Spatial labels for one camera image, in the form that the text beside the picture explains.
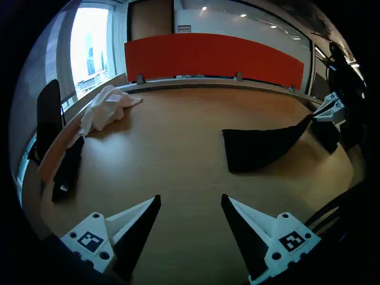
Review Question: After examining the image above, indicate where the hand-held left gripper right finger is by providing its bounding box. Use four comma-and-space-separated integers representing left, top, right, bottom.
221, 194, 323, 285

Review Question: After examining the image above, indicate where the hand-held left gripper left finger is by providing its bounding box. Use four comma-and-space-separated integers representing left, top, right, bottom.
59, 194, 162, 280

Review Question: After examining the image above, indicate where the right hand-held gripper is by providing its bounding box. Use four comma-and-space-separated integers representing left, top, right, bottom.
312, 41, 370, 149

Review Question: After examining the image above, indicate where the black towel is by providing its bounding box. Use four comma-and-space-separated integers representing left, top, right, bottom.
222, 114, 314, 175

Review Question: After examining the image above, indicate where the heap of white towels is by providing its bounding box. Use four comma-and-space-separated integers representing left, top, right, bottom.
79, 85, 144, 137

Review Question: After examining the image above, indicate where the black office chair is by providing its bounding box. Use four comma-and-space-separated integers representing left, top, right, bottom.
28, 79, 67, 167

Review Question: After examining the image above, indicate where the red desk screen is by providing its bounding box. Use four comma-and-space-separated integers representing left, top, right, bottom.
124, 33, 305, 91

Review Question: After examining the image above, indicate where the black cable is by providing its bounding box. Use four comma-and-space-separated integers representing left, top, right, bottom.
305, 190, 358, 235

